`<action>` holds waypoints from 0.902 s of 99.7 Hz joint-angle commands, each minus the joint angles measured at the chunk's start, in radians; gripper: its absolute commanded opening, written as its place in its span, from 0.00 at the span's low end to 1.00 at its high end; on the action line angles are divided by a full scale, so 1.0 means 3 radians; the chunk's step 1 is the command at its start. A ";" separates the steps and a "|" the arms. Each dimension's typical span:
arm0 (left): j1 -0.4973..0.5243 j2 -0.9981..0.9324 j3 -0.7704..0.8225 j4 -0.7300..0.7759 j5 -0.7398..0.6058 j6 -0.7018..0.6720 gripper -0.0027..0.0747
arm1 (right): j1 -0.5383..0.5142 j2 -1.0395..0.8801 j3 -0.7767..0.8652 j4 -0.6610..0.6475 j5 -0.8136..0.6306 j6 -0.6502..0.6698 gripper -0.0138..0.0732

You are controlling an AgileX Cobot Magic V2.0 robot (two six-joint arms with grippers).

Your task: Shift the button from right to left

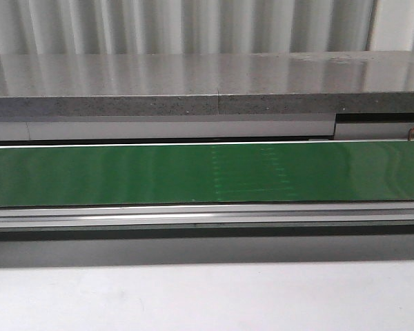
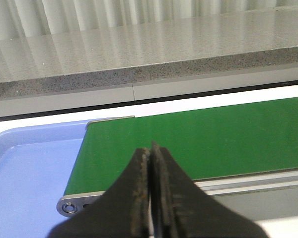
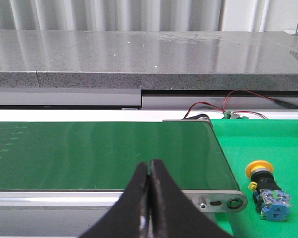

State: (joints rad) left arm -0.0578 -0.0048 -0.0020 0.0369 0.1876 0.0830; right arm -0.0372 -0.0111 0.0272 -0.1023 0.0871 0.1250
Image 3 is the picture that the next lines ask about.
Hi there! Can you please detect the green conveyor belt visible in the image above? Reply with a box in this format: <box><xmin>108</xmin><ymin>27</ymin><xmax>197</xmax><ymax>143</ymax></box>
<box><xmin>0</xmin><ymin>120</ymin><xmax>241</xmax><ymax>191</ymax></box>

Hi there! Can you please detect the white curtain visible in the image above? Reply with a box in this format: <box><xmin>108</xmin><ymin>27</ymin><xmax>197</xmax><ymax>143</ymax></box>
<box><xmin>0</xmin><ymin>0</ymin><xmax>298</xmax><ymax>32</ymax></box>

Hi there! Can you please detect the red black wire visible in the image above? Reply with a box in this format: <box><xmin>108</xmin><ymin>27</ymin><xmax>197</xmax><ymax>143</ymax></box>
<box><xmin>183</xmin><ymin>89</ymin><xmax>298</xmax><ymax>119</ymax></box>

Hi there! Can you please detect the grey stone counter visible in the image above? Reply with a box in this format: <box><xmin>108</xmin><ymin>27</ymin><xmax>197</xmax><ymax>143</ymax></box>
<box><xmin>0</xmin><ymin>30</ymin><xmax>298</xmax><ymax>91</ymax></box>

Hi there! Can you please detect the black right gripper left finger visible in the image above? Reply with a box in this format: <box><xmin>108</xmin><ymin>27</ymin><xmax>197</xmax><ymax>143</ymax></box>
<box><xmin>80</xmin><ymin>162</ymin><xmax>149</xmax><ymax>238</ymax></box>

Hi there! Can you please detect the aluminium conveyor frame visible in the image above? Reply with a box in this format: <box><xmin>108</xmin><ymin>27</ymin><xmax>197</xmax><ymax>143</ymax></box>
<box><xmin>0</xmin><ymin>118</ymin><xmax>249</xmax><ymax>214</ymax></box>

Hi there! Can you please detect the yellow push button switch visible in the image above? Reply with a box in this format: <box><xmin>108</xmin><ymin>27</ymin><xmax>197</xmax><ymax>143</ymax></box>
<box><xmin>245</xmin><ymin>160</ymin><xmax>291</xmax><ymax>221</ymax></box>

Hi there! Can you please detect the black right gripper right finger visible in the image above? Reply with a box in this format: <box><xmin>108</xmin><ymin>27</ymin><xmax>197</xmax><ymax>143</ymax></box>
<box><xmin>150</xmin><ymin>159</ymin><xmax>232</xmax><ymax>238</ymax></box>

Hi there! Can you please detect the small green circuit board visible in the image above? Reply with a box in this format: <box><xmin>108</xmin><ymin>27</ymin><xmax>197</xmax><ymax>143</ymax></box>
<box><xmin>223</xmin><ymin>111</ymin><xmax>249</xmax><ymax>119</ymax></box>

